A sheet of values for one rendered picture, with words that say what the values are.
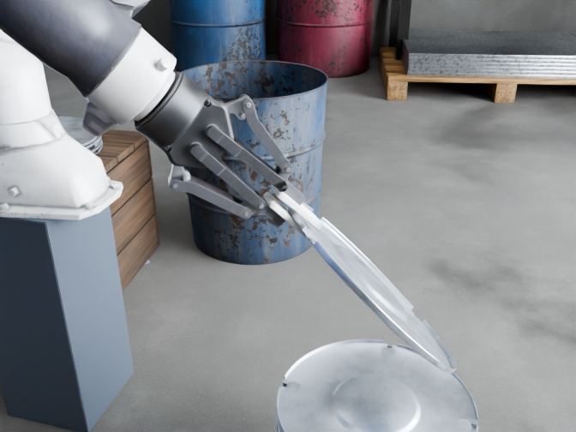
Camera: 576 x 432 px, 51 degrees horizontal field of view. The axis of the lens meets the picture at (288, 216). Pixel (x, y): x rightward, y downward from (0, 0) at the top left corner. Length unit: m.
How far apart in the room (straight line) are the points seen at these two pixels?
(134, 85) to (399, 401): 0.59
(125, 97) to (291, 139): 0.99
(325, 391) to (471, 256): 0.95
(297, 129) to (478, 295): 0.63
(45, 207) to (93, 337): 0.28
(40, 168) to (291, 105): 0.71
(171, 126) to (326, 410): 0.50
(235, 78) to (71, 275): 0.99
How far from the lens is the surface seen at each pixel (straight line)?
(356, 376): 0.97
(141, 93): 0.59
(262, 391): 1.30
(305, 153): 1.60
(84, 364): 1.19
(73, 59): 0.59
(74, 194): 1.01
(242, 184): 0.66
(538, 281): 1.76
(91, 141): 1.54
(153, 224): 1.76
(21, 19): 0.59
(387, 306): 0.72
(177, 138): 0.61
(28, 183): 1.04
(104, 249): 1.17
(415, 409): 0.93
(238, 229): 1.64
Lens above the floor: 0.88
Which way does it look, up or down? 27 degrees down
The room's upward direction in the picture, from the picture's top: straight up
